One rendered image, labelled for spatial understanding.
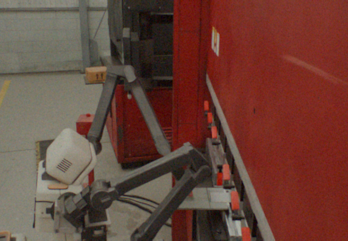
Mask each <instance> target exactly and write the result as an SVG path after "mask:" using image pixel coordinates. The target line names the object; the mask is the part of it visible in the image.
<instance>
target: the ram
mask: <svg viewBox="0 0 348 241"><path fill-rule="evenodd" d="M212 27H214V28H215V30H216V43H215V37H214V50H213V49H212ZM217 33H218V34H219V55H218V56H217V55H216V52H215V46H216V47H217ZM206 73H207V75H208V78H209V80H210V82H211V85H212V88H213V90H214V93H215V94H216V97H217V100H218V102H219V105H220V108H221V110H222V113H223V114H224V117H225V120H226V122H227V125H228V128H229V131H230V132H231V134H232V137H233V140H234V143H235V145H236V148H237V149H238V152H239V154H240V157H241V160H242V163H243V165H244V166H245V169H246V172H247V174H248V177H249V179H250V181H251V184H252V186H253V189H254V192H255V194H256V197H257V198H258V201H259V204H260V207H261V209H262V212H263V213H264V216H265V219H266V221H267V225H268V226H269V228H270V231H271V234H272V236H273V239H274V241H348V0H209V17H208V49H207V66H206ZM206 83H207V85H208V88H209V90H210V93H211V96H212V100H213V102H214V105H215V106H216V109H217V113H218V116H219V118H220V121H221V125H222V127H223V128H224V132H225V134H226V137H227V141H228V143H229V145H230V148H231V150H232V153H233V157H234V159H235V162H236V165H237V166H238V170H239V172H240V175H241V179H242V181H243V183H244V185H245V188H246V192H247V195H248V198H249V200H250V202H251V205H252V208H253V210H254V214H255V216H256V218H257V221H258V224H259V227H260V230H261V233H262V234H263V237H264V241H269V239H268V238H267V235H266V232H265V229H264V227H263V223H262V222H261V220H260V217H259V214H258V210H257V208H256V207H255V204H254V201H253V198H252V195H251V192H250V191H249V188H248V186H247V183H246V179H245V177H244V175H243V173H242V170H241V167H240V164H239V162H238V158H237V157H236V154H235V152H234V149H233V146H232V143H231V140H230V139H229V136H228V133H227V130H226V128H225V125H224V122H223V120H222V118H221V115H220V112H219V109H218V106H217V104H216V101H215V99H214V97H213V94H212V91H211V88H210V86H209V83H208V80H207V79H206Z"/></svg>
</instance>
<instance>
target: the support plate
mask: <svg viewBox="0 0 348 241"><path fill-rule="evenodd" d="M209 189H210V192H218V193H224V190H223V188H207V190H208V192H209ZM210 207H211V208H210ZM177 210H228V207H227V203H224V202H210V205H209V201H208V194H207V192H206V188H194V190H193V196H191V197H190V196H187V197H186V199H185V200H184V201H183V202H182V203H181V204H180V206H179V207H178V208H177Z"/></svg>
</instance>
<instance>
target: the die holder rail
mask: <svg viewBox="0 0 348 241"><path fill-rule="evenodd" d="M212 141H213V139H210V137H207V138H206V152H207V155H208V159H209V163H210V165H211V167H212V172H211V177H212V182H213V186H214V188H223V185H224V175H223V185H222V186H217V177H218V171H219V169H217V165H221V163H220V159H219V150H218V149H217V148H216V146H215V145H212V144H211V142H212Z"/></svg>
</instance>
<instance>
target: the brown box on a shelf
mask: <svg viewBox="0 0 348 241"><path fill-rule="evenodd" d="M106 69H107V67H105V66H103V67H87V68H85V75H86V76H84V82H85V84H103V83H105V80H106V74H107V72H106Z"/></svg>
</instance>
